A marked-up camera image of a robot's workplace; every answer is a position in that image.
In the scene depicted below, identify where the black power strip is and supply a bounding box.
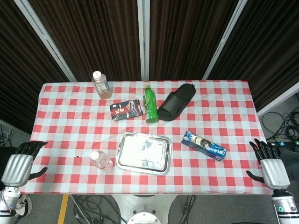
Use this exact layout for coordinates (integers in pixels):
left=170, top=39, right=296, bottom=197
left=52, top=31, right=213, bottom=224
left=266, top=140, right=299, bottom=148

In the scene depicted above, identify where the black rubber slipper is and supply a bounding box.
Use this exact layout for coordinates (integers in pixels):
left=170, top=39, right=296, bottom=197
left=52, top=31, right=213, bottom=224
left=157, top=83, right=197, bottom=122

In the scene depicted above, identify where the transparent plastic water bottle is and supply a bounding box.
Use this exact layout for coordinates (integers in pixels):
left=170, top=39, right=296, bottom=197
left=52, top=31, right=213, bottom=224
left=90, top=150, right=114, bottom=173

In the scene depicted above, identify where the amber tea bottle white cap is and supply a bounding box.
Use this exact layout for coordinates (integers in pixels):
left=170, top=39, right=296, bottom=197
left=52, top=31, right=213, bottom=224
left=91, top=70, right=113, bottom=100

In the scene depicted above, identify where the silver metal tray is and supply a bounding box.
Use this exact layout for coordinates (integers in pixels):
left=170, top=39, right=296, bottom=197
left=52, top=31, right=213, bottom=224
left=115, top=132, right=173, bottom=175

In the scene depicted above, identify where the red white checkered tablecloth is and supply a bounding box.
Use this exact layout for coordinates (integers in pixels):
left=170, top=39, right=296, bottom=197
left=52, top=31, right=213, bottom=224
left=19, top=80, right=273, bottom=196

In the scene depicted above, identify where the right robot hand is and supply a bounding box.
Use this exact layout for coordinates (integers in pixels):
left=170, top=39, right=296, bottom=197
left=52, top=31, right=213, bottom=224
left=246, top=138, right=291, bottom=190

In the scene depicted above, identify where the blue cookie package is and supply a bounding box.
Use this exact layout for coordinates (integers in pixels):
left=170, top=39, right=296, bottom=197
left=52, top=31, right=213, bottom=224
left=181, top=130, right=228, bottom=162

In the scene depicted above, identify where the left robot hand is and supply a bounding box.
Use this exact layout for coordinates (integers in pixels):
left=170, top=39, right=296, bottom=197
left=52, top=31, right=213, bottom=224
left=0, top=140, right=49, bottom=187

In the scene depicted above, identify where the green plastic soda bottle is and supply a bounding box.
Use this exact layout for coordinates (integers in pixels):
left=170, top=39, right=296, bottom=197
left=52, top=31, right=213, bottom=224
left=142, top=84, right=159, bottom=124

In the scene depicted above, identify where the dark blue red snack packet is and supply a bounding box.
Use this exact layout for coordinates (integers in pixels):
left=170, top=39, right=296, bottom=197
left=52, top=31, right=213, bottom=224
left=109, top=98, right=143, bottom=122

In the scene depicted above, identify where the black floor cables bundle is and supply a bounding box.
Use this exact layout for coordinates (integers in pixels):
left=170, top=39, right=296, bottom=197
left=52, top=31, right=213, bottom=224
left=261, top=109, right=299, bottom=142

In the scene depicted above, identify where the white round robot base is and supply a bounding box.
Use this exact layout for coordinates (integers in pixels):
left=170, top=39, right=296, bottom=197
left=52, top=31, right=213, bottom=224
left=109, top=194, right=180, bottom=224

